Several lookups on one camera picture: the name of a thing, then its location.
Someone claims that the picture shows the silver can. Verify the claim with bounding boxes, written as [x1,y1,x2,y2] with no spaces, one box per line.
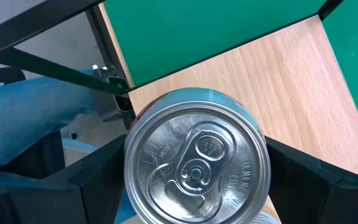
[122,87,272,224]

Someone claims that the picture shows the green table mat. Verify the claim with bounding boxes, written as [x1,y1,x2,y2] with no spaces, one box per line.
[103,0,358,146]

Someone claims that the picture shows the blue jeans leg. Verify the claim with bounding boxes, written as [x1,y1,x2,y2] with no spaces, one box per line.
[0,76,98,175]

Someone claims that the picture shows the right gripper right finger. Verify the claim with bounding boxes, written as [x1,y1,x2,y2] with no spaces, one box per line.
[264,136,358,224]

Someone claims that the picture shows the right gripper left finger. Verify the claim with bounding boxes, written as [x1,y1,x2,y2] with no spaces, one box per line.
[0,134,127,224]

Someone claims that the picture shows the black metal rig frame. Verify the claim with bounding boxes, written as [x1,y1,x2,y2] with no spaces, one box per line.
[0,0,136,130]

